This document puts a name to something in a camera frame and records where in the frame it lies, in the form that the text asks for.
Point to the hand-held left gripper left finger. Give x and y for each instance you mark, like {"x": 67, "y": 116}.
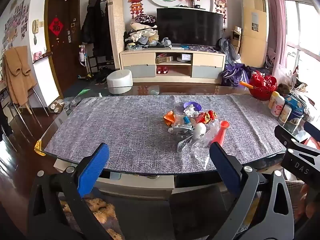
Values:
{"x": 93, "y": 170}

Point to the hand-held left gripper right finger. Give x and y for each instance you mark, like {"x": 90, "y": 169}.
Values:
{"x": 225, "y": 170}

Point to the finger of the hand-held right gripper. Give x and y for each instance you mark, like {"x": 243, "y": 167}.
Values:
{"x": 285, "y": 137}
{"x": 312, "y": 131}

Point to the red gold wrapper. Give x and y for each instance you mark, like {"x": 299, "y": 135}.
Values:
{"x": 207, "y": 117}

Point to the person's right hand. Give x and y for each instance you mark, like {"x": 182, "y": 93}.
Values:
{"x": 312, "y": 210}

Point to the small cream jar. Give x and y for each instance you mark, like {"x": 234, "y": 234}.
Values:
{"x": 285, "y": 113}

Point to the blue round tin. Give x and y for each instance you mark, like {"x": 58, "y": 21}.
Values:
{"x": 296, "y": 112}

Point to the clear plastic bag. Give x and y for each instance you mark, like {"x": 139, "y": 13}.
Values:
{"x": 202, "y": 152}

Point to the pink label white bottle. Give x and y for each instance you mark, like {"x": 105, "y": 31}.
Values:
{"x": 278, "y": 107}

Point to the red plastic horn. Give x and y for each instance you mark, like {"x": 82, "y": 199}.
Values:
{"x": 221, "y": 130}

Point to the brown fuzzy cushion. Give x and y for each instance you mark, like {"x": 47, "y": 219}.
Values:
{"x": 100, "y": 210}

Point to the yellow capped white bottle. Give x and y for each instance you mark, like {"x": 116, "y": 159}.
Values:
{"x": 273, "y": 98}

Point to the cream table base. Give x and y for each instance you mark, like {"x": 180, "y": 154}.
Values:
{"x": 135, "y": 185}

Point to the grey woven table mat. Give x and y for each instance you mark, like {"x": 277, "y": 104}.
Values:
{"x": 125, "y": 130}

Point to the red openwork basket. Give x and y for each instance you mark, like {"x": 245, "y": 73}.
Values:
{"x": 262, "y": 87}

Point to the yellow corner guard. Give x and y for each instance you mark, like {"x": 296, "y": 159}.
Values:
{"x": 39, "y": 148}

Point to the silver foil wrapper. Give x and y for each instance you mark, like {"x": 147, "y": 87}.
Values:
{"x": 180, "y": 130}

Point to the blue capped white tube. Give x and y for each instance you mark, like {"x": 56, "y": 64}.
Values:
{"x": 187, "y": 120}

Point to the orange stick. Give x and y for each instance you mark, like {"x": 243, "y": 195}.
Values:
{"x": 246, "y": 84}

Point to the white crumpled wrapper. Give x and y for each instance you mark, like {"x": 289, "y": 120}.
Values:
{"x": 190, "y": 111}

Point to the purple plastic bowl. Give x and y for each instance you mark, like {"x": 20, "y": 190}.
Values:
{"x": 196, "y": 105}

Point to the orange wrapper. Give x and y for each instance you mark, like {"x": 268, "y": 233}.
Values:
{"x": 170, "y": 118}

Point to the purple cloth heap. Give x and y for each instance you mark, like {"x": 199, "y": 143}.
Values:
{"x": 235, "y": 75}

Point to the dark shoes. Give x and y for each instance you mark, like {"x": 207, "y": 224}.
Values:
{"x": 102, "y": 76}

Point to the white round stool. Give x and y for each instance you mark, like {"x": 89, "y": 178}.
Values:
{"x": 119, "y": 78}

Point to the white board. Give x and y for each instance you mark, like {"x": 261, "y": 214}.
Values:
{"x": 46, "y": 80}

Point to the grey hanging garment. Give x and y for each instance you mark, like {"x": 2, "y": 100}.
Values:
{"x": 228, "y": 51}

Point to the beige standing air conditioner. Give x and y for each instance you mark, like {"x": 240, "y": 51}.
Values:
{"x": 255, "y": 30}

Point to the pink curtain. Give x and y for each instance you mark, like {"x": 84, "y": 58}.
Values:
{"x": 276, "y": 25}

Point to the cream television cabinet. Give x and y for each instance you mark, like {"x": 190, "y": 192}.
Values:
{"x": 137, "y": 60}

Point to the dark brown door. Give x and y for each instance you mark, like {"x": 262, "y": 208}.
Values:
{"x": 62, "y": 55}

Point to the brown coat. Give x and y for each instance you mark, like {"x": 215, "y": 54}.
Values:
{"x": 17, "y": 75}

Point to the beige folding screen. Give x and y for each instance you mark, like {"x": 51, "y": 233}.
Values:
{"x": 117, "y": 30}

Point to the dark hanging coats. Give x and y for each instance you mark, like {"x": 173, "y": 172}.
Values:
{"x": 96, "y": 27}

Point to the pile of folded clothes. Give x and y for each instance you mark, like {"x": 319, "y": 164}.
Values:
{"x": 142, "y": 33}

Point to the black flat television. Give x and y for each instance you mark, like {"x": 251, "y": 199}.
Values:
{"x": 190, "y": 26}

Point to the red diamond door sticker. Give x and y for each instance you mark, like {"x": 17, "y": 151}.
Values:
{"x": 56, "y": 27}

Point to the wall intercom phone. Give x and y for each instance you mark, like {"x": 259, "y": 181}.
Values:
{"x": 35, "y": 26}

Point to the wall of photos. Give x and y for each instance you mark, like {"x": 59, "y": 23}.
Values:
{"x": 15, "y": 22}

